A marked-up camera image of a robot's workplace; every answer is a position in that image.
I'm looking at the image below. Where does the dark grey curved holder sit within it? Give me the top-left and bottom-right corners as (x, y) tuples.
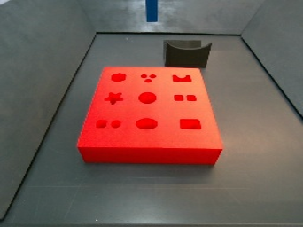
(163, 40), (213, 68)

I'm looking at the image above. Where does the red shape-sorting block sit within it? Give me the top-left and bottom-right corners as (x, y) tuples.
(78, 67), (223, 165)

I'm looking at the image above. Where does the blue square-circle peg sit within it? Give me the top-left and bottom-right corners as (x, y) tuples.
(146, 0), (158, 22)

